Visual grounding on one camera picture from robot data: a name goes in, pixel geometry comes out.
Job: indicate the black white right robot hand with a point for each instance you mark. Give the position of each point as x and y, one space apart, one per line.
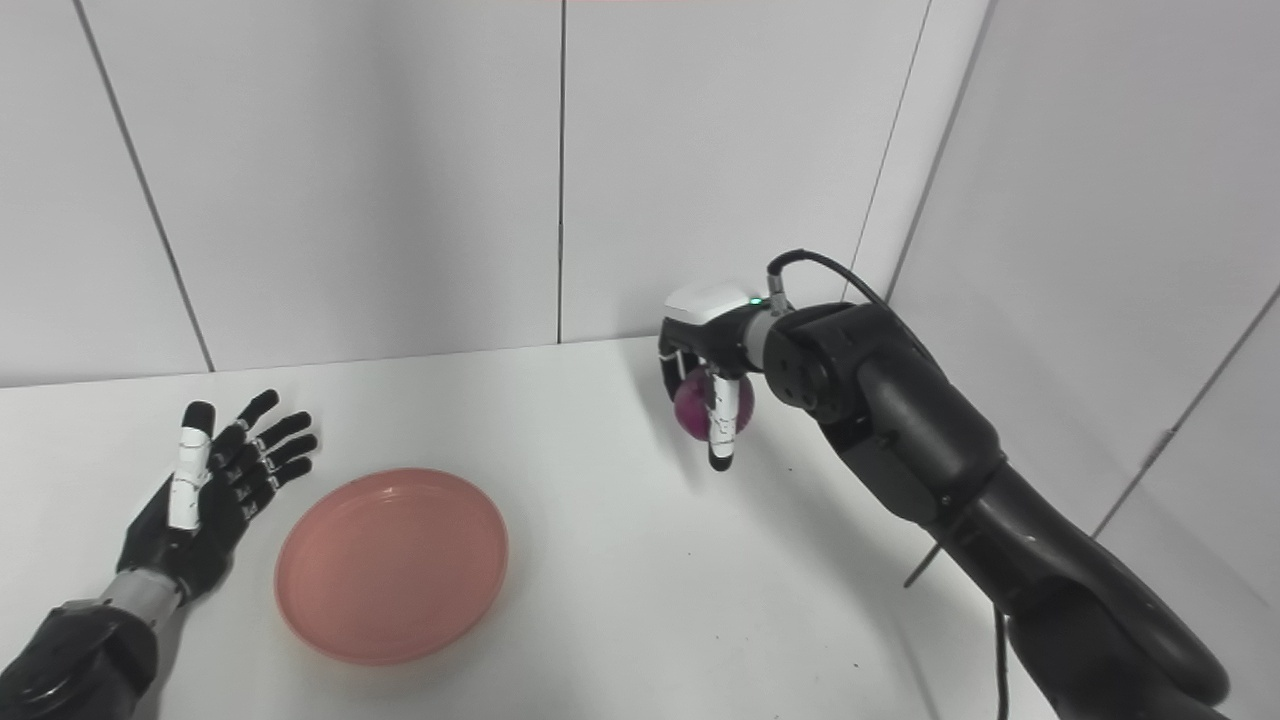
720 330

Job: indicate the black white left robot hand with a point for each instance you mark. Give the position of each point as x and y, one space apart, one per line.
190 520

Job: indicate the purple red onion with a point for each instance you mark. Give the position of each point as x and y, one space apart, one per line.
692 405

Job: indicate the pink round plate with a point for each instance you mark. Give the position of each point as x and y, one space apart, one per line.
390 565

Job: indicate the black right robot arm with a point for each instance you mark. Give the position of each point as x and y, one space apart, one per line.
930 440

